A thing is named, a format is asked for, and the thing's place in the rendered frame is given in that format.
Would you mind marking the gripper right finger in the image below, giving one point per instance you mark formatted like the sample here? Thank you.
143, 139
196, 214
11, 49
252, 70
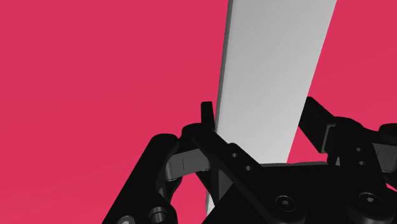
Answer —
347, 136

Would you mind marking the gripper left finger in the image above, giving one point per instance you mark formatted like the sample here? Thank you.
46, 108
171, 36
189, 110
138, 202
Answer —
149, 173

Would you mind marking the white flat panel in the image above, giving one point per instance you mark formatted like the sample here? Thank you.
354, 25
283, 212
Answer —
273, 77

